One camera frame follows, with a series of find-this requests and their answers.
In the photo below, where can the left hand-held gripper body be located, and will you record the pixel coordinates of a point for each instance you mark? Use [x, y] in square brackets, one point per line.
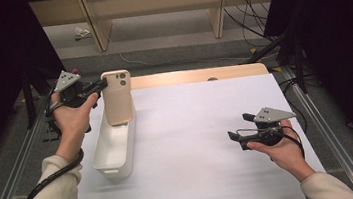
[69, 91]

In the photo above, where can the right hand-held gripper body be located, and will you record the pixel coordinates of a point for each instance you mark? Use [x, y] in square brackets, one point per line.
[272, 114]

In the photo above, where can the beige phone case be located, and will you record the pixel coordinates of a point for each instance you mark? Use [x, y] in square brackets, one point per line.
[118, 102]

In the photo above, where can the white plastic storage box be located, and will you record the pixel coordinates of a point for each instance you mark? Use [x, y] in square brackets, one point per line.
[115, 150]

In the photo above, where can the person's left hand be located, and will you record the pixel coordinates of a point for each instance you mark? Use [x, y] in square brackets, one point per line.
[73, 124]

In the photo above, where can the person's right hand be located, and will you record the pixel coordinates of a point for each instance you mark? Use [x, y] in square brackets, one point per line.
[286, 155]

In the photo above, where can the pink object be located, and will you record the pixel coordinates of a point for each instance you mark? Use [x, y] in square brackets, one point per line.
[76, 71]

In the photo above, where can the black tripod stand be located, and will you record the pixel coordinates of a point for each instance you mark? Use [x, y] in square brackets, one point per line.
[299, 65]
[28, 96]

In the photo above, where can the yellow tape piece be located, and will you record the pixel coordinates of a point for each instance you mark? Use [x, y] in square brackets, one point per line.
[276, 69]
[253, 50]

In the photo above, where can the crumpled white paper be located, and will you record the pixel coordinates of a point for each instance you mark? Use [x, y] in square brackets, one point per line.
[81, 33]

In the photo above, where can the white table cover sheet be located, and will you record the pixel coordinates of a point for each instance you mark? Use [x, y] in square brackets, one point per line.
[190, 178]

